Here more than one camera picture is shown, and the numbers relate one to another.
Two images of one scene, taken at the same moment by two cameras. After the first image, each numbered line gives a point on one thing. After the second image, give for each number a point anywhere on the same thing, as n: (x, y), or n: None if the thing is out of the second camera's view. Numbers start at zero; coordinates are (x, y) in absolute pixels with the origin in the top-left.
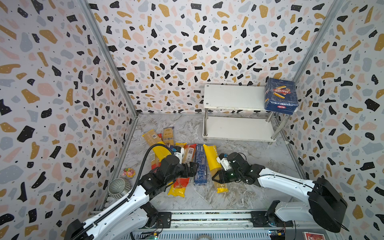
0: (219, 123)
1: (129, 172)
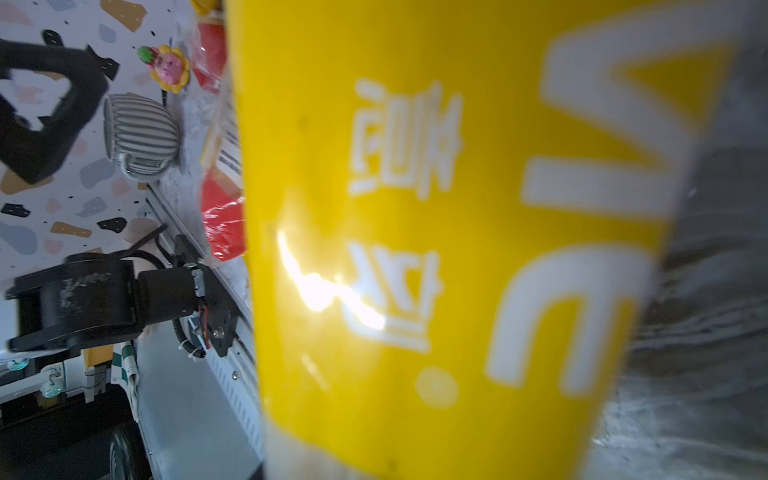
0: None
1: (167, 66)
